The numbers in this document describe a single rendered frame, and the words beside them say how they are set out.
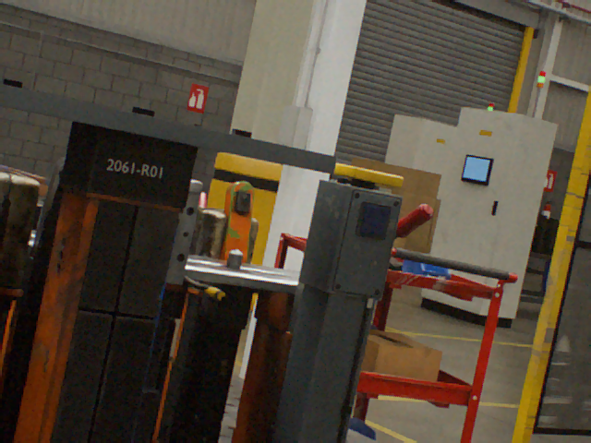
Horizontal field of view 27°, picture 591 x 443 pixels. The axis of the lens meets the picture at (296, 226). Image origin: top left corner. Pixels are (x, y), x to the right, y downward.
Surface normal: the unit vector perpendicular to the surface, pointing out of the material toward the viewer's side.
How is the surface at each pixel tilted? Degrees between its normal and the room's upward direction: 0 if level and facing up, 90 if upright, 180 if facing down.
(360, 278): 90
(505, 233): 90
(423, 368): 90
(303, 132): 90
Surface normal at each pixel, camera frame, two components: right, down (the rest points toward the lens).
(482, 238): -0.76, -0.13
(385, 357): 0.50, 0.15
